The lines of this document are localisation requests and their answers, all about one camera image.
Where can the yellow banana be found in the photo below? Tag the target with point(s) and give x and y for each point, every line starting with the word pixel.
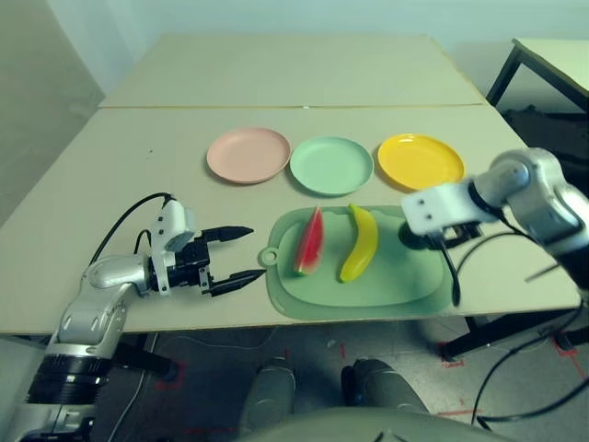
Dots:
pixel 361 248

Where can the grey robot torso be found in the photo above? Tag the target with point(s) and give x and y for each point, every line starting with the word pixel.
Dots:
pixel 345 428

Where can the grey robot leg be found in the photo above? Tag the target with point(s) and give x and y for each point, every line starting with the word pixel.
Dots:
pixel 269 391
pixel 386 387

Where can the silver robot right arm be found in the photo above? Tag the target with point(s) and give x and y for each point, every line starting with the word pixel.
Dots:
pixel 543 193

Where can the yellow plastic plate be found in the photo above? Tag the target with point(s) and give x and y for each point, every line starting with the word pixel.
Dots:
pixel 414 159

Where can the grey robot left leg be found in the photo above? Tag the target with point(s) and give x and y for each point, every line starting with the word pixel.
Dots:
pixel 269 391

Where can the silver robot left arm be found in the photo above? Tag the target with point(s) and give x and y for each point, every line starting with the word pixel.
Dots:
pixel 96 285

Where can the grey robot right leg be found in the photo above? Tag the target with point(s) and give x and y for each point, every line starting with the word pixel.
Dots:
pixel 386 387

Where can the green cutting board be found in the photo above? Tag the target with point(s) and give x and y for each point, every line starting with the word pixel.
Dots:
pixel 359 285

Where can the pink plastic plate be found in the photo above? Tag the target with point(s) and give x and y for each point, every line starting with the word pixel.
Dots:
pixel 248 156

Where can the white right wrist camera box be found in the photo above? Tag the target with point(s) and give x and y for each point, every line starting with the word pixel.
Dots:
pixel 432 207

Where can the mint green plastic plate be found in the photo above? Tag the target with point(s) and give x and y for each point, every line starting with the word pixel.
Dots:
pixel 331 166

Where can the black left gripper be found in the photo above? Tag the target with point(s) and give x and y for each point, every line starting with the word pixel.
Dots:
pixel 191 264

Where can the red watermelon slice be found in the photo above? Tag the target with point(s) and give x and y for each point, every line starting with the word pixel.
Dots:
pixel 310 244

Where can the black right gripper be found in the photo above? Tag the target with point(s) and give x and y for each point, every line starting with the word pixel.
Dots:
pixel 465 230

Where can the black table foot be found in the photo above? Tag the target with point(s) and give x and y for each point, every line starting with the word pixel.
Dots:
pixel 147 357
pixel 483 336

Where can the black-framed side table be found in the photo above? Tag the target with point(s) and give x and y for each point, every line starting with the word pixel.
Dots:
pixel 552 60

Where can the dark green avocado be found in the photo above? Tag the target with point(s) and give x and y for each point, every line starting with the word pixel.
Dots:
pixel 407 237

